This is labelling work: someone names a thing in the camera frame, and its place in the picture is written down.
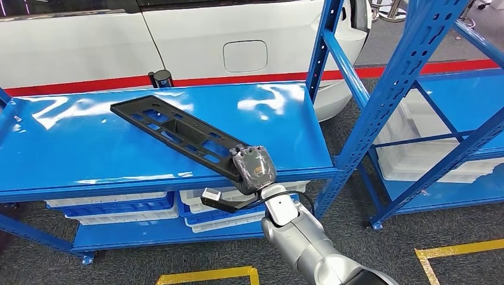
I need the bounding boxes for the yellow floor tape square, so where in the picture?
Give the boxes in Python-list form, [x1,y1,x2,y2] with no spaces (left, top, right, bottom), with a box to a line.
[414,239,504,285]
[155,266,261,285]

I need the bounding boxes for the white car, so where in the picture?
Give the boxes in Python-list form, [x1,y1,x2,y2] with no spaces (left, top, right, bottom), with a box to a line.
[0,0,373,123]

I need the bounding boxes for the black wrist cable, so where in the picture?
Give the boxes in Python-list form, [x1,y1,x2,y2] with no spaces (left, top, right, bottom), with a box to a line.
[244,189,316,216]

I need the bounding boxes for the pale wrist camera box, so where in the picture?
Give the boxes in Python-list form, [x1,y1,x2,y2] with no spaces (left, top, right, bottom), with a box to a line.
[203,187,222,203]

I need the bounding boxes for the chrome chair base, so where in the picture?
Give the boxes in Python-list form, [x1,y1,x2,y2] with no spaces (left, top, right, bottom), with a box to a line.
[370,0,408,23]

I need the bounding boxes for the white plastic bin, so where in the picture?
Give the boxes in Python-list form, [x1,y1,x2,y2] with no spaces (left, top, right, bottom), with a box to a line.
[179,180,310,214]
[185,212,265,233]
[392,90,504,166]
[374,149,486,183]
[382,118,497,176]
[65,204,180,226]
[45,191,168,208]

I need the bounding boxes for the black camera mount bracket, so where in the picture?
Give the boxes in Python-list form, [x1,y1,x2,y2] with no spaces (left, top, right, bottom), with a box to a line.
[200,191,263,214]

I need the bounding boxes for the long black plastic part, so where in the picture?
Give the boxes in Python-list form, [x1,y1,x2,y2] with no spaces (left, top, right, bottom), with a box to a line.
[110,95,253,183]

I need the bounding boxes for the blue metal shelf rack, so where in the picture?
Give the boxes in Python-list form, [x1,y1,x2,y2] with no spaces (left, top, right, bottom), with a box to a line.
[356,17,504,231]
[0,0,471,265]

